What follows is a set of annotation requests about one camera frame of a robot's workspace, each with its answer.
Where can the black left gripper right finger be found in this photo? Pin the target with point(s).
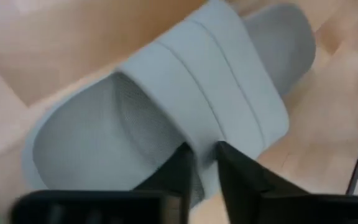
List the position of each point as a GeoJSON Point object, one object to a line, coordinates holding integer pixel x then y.
{"type": "Point", "coordinates": [238, 180]}

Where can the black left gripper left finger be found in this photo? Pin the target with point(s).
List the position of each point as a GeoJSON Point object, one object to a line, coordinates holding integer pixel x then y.
{"type": "Point", "coordinates": [172, 180]}

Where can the grey slide sandal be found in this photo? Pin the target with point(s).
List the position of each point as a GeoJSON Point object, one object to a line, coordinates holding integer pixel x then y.
{"type": "Point", "coordinates": [172, 93]}

